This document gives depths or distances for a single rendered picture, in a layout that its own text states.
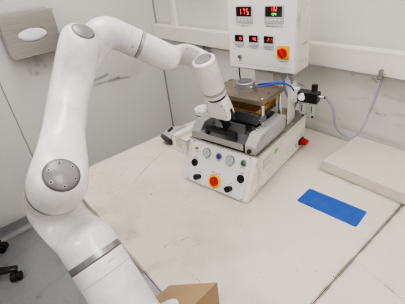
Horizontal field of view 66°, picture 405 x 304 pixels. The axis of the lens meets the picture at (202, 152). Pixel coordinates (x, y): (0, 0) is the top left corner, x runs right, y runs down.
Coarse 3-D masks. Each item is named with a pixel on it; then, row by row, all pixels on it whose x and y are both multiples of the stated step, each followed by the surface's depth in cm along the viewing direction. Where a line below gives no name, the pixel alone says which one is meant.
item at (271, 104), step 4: (272, 100) 134; (232, 104) 134; (236, 104) 133; (240, 104) 133; (244, 104) 133; (248, 104) 132; (252, 104) 132; (268, 104) 132; (272, 104) 132; (236, 108) 131; (240, 108) 130; (244, 108) 129; (248, 108) 129; (252, 108) 129; (256, 108) 128; (268, 108) 133; (272, 108) 136; (252, 112) 126; (256, 112) 125
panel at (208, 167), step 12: (204, 144) 136; (192, 156) 140; (204, 156) 136; (240, 156) 125; (192, 168) 141; (204, 168) 136; (216, 168) 133; (228, 168) 129; (240, 168) 125; (192, 180) 141; (204, 180) 137; (228, 180) 129; (228, 192) 130; (240, 192) 126
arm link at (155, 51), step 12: (144, 36) 98; (144, 48) 98; (156, 48) 99; (168, 48) 101; (180, 48) 105; (192, 48) 112; (144, 60) 102; (156, 60) 101; (168, 60) 102; (180, 60) 106; (192, 60) 115
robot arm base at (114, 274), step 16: (112, 256) 65; (128, 256) 69; (80, 272) 63; (96, 272) 63; (112, 272) 64; (128, 272) 66; (80, 288) 64; (96, 288) 63; (112, 288) 63; (128, 288) 64; (144, 288) 67
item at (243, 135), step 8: (216, 120) 135; (232, 128) 131; (240, 128) 128; (200, 136) 136; (208, 136) 132; (216, 136) 130; (224, 136) 129; (240, 136) 128; (224, 144) 128; (232, 144) 126; (240, 144) 123
